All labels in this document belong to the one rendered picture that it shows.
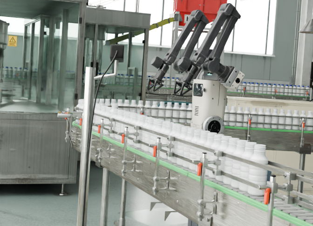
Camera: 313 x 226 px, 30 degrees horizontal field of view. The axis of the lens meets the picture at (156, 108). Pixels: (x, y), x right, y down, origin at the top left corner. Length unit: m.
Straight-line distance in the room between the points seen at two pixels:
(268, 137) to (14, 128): 2.75
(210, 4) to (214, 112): 6.24
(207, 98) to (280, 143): 1.34
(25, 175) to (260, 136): 2.69
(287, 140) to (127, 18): 4.19
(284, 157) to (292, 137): 2.38
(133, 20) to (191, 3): 1.66
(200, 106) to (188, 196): 1.62
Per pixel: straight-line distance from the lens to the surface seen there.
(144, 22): 8.66
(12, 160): 6.39
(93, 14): 8.45
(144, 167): 2.79
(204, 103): 3.85
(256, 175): 1.93
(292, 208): 1.82
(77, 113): 4.13
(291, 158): 7.43
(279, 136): 5.01
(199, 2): 10.00
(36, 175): 6.45
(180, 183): 2.40
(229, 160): 2.09
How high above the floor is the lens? 1.36
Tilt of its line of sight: 3 degrees down
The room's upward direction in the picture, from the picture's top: 4 degrees clockwise
